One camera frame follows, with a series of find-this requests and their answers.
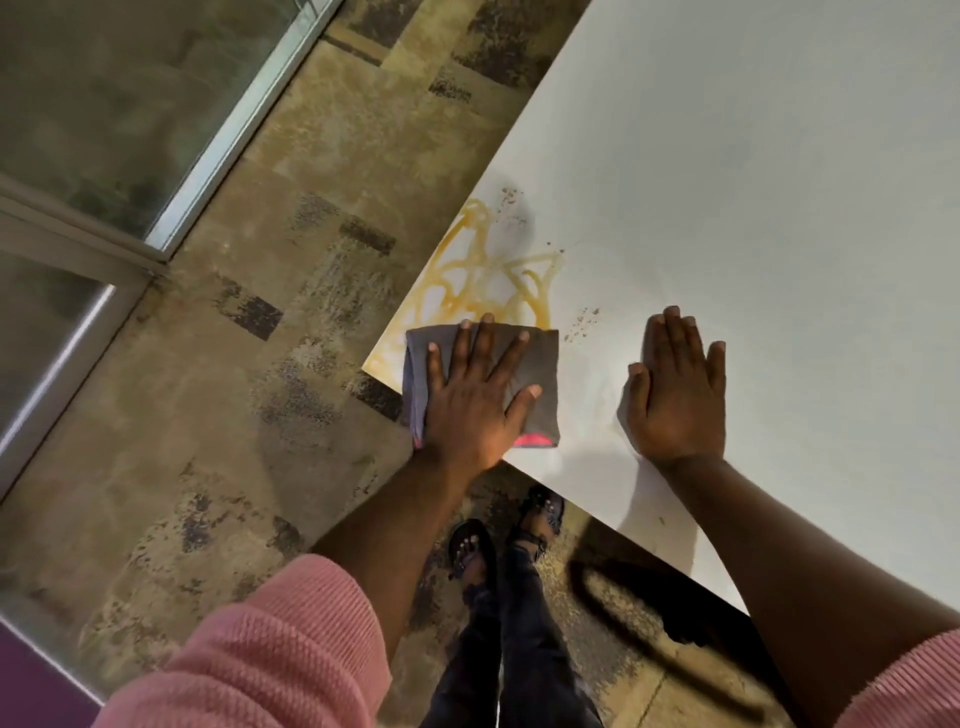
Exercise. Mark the person's left hand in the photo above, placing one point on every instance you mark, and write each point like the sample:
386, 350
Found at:
465, 420

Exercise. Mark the person's right hand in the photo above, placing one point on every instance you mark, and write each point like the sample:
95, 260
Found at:
679, 412

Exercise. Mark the person's right middle finger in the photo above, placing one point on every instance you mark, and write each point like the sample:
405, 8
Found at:
673, 337

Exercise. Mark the person's right little finger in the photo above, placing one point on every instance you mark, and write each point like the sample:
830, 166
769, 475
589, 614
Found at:
716, 366

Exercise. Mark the person's left middle finger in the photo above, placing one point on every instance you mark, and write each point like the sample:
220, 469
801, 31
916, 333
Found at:
484, 345

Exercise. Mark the person's left little finger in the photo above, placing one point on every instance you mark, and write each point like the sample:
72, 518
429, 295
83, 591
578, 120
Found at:
435, 371

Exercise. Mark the person's right thumb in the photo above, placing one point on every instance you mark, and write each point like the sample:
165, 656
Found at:
637, 391

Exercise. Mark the person's left thumb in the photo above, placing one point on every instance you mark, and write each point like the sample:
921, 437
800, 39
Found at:
523, 407

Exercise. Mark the grey cleaning cloth pink edge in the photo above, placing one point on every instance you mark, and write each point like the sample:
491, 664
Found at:
541, 367

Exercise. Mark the person's right forearm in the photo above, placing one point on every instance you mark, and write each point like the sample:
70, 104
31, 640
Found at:
795, 570

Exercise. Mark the person's left forearm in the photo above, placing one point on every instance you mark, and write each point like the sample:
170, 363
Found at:
397, 540

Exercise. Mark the yellow sauce spill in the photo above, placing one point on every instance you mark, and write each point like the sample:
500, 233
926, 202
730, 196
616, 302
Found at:
457, 274

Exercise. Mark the brown crumbs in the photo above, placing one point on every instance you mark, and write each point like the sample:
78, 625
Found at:
511, 201
582, 322

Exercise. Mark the person's right black sandal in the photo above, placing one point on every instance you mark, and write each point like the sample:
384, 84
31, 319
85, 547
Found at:
541, 517

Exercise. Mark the person's black sandal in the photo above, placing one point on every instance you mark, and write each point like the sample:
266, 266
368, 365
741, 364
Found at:
471, 551
541, 517

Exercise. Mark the person's left black sandal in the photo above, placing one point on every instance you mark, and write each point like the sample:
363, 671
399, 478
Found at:
471, 551

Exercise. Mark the person's black trousers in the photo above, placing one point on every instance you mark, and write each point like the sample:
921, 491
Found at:
540, 645

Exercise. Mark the person's left pink sleeve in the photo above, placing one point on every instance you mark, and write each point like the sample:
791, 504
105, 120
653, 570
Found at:
270, 660

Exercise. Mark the person's pink sleeve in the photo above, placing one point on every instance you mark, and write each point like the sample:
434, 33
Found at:
911, 690
270, 660

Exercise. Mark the person's right pink sleeve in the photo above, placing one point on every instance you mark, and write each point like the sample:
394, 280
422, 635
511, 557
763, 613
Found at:
911, 690

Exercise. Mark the metal framed glass door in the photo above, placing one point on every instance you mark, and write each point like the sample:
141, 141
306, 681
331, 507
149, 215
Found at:
45, 337

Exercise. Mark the metal framed glass partition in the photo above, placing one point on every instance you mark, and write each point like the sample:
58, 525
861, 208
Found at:
135, 105

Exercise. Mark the purple panel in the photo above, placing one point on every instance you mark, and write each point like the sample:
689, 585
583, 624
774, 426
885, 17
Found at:
34, 690

